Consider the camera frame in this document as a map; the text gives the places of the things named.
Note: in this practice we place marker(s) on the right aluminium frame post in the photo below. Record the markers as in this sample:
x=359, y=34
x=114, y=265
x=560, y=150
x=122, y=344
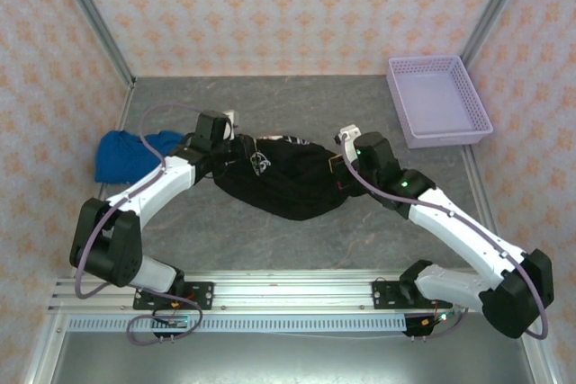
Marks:
x=495, y=11

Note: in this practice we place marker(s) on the left aluminium table edge rail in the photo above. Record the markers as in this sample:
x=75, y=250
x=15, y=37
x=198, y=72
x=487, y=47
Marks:
x=119, y=123

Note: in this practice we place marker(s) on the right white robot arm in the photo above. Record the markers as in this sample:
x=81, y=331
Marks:
x=450, y=229

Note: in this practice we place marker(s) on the small electronics board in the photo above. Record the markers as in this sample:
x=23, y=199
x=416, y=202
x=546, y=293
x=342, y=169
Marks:
x=434, y=318
x=173, y=322

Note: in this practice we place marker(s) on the aluminium mounting rail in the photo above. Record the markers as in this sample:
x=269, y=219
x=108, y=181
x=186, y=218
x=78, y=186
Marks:
x=292, y=294

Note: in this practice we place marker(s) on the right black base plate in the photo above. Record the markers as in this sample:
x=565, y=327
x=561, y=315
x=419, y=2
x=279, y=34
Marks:
x=384, y=296

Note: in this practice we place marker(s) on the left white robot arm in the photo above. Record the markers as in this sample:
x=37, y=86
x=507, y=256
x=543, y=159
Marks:
x=173, y=182

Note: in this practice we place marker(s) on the blue folded t-shirt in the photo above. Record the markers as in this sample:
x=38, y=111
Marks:
x=117, y=159

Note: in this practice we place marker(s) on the black t-shirt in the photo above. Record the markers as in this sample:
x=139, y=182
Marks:
x=288, y=186

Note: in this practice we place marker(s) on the lavender plastic basket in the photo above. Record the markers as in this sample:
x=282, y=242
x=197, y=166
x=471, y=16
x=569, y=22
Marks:
x=438, y=100

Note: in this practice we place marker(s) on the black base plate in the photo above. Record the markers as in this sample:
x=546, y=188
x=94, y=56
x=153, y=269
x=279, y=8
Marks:
x=202, y=296
x=384, y=296

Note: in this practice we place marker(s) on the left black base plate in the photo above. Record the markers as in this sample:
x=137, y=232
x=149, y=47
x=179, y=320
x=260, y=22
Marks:
x=202, y=296

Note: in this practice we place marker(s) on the aluminium table edge rail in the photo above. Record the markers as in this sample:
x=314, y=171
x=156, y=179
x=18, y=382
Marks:
x=119, y=123
x=479, y=186

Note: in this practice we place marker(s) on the right small electronics board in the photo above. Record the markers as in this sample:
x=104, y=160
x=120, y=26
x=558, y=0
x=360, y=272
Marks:
x=434, y=318

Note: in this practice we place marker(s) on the left small electronics board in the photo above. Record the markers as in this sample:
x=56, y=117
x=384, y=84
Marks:
x=173, y=322

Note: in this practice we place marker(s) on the right aluminium table edge rail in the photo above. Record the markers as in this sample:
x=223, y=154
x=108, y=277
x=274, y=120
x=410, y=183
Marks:
x=479, y=186

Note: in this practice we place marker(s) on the steel sheet panel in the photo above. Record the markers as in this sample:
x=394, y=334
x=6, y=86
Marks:
x=292, y=361

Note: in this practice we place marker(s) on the aluminium frame post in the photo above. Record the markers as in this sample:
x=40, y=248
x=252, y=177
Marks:
x=495, y=11
x=94, y=20

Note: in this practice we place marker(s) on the left aluminium frame post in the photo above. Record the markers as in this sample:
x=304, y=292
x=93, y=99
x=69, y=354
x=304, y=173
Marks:
x=94, y=20

